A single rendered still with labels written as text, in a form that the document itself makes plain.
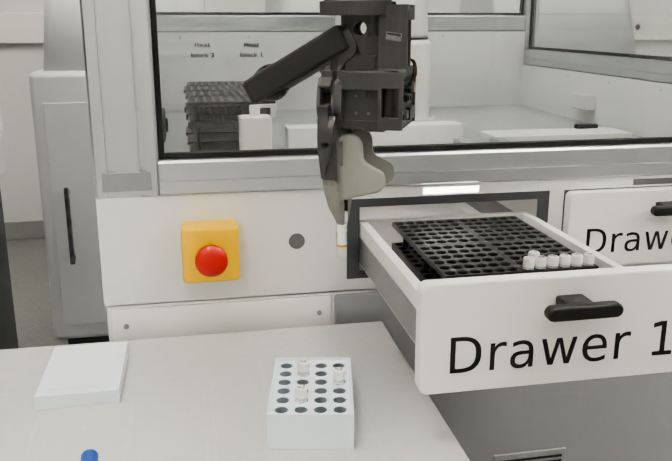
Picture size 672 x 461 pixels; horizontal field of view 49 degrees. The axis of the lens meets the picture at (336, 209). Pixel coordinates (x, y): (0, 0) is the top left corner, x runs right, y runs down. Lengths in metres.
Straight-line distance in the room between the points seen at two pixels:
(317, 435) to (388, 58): 0.36
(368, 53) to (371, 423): 0.37
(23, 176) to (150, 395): 3.52
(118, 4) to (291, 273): 0.41
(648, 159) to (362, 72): 0.59
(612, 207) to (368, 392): 0.47
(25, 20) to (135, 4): 3.25
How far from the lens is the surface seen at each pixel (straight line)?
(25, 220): 4.39
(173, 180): 0.97
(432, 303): 0.69
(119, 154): 0.97
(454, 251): 0.89
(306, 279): 1.02
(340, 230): 0.74
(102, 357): 0.94
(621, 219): 1.14
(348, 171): 0.70
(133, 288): 1.01
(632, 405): 1.29
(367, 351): 0.95
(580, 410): 1.25
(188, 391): 0.87
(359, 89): 0.68
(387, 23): 0.69
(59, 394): 0.87
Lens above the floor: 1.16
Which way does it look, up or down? 14 degrees down
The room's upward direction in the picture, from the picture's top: straight up
